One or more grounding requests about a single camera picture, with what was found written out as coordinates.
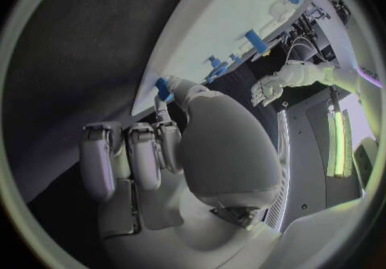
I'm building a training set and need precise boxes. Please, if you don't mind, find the white task board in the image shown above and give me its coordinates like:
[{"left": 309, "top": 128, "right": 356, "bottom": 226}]
[{"left": 130, "top": 0, "right": 331, "bottom": 116}]

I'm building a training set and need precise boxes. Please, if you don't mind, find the glowing light bar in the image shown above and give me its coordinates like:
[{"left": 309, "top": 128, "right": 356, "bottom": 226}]
[{"left": 326, "top": 104, "right": 355, "bottom": 178}]

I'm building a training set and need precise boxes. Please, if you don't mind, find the white cable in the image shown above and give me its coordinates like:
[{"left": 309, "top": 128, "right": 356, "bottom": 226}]
[{"left": 285, "top": 37, "right": 315, "bottom": 65}]

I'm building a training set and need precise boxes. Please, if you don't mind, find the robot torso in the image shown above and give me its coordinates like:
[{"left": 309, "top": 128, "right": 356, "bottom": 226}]
[{"left": 272, "top": 85, "right": 365, "bottom": 234}]

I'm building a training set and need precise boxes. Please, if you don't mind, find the blue gear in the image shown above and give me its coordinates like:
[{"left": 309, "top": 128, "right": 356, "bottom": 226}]
[{"left": 206, "top": 63, "right": 230, "bottom": 83}]

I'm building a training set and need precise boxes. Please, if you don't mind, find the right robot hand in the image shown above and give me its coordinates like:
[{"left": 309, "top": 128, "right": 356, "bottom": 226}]
[{"left": 78, "top": 75, "right": 286, "bottom": 269}]

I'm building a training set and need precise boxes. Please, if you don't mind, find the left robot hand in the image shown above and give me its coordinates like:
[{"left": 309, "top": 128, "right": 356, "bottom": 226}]
[{"left": 250, "top": 75, "right": 285, "bottom": 108}]

